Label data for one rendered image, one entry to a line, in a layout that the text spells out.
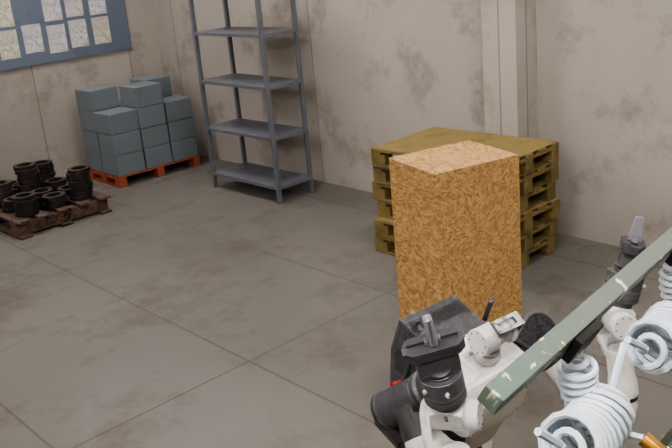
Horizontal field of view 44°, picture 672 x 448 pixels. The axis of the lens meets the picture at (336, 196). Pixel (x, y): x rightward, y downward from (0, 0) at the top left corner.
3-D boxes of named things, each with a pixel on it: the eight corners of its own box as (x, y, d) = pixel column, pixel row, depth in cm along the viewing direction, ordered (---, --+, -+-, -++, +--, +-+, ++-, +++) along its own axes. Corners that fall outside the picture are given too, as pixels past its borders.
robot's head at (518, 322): (474, 334, 199) (487, 317, 193) (498, 323, 203) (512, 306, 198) (489, 356, 196) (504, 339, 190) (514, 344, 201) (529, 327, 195)
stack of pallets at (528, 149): (564, 250, 612) (563, 140, 587) (498, 287, 560) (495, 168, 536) (440, 221, 696) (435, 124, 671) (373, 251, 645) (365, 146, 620)
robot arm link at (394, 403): (388, 450, 189) (370, 392, 194) (413, 446, 195) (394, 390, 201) (425, 433, 182) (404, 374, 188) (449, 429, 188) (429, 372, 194)
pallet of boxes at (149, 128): (167, 157, 1000) (154, 73, 970) (200, 165, 950) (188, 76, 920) (89, 178, 934) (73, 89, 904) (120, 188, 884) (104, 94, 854)
